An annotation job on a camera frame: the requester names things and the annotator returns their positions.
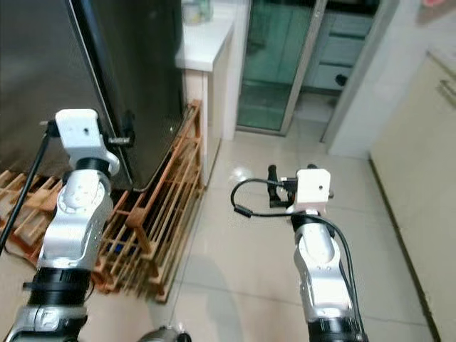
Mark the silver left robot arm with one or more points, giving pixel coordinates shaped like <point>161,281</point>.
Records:
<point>71,221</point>

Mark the stainless steel fridge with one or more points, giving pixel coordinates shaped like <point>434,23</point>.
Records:
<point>43,71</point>

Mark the wooden slatted rack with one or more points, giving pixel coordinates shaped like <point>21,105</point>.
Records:
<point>157,228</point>

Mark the white counter unit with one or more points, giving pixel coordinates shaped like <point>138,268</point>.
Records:
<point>203,43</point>

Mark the aluminium framed glass door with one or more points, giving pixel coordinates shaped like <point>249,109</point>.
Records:
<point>271,57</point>

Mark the grey blue drawer unit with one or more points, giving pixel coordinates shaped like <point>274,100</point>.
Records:
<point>345,50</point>

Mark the glass jar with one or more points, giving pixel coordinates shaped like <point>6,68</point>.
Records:
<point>197,11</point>

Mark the grey robot leg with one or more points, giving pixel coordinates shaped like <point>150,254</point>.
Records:
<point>164,335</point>

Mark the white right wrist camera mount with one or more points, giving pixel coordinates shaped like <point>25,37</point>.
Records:
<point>313,187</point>

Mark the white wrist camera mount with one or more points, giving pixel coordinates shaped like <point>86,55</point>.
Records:
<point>313,187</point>
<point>78,132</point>

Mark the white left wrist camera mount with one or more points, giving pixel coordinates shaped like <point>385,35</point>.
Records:
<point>78,132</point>

